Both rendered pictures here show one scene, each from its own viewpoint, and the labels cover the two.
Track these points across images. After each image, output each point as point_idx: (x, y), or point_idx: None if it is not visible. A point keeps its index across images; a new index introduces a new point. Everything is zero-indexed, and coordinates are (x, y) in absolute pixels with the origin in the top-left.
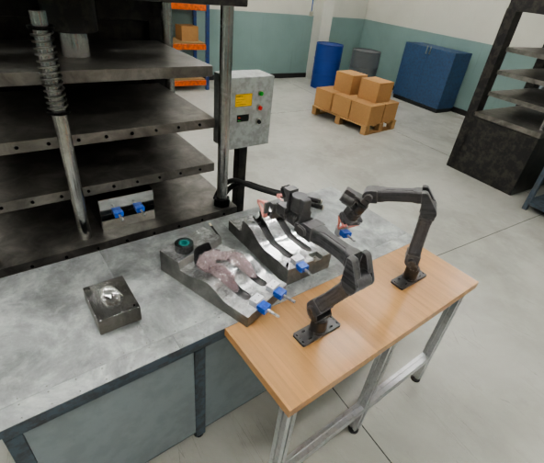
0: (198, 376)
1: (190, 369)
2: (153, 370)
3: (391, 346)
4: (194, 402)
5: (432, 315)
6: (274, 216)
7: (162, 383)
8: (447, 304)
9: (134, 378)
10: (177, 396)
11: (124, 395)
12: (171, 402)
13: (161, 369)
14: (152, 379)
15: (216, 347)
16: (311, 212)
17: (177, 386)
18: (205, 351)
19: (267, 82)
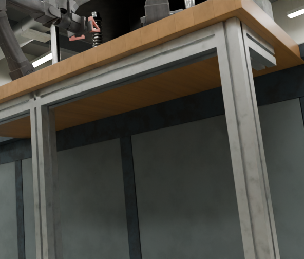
0: (18, 198)
1: (13, 183)
2: None
3: (33, 114)
4: (16, 239)
5: (81, 57)
6: (69, 34)
7: None
8: (121, 40)
9: None
10: (6, 214)
11: None
12: (2, 219)
13: None
14: None
15: (29, 167)
16: (56, 4)
17: (6, 199)
18: (22, 166)
19: (253, 1)
